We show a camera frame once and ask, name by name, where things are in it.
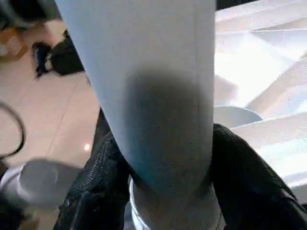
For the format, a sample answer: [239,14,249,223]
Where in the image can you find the white plastic table leg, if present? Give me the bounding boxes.
[0,159,83,209]
[54,0,223,230]

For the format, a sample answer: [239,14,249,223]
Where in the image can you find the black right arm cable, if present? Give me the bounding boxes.
[0,100,26,159]

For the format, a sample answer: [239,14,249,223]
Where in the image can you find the white plastic table top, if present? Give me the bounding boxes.
[213,0,307,205]

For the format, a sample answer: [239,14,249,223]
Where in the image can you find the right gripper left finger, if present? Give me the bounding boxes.
[52,138,135,230]

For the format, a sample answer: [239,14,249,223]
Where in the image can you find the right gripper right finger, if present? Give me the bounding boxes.
[208,123,307,230]

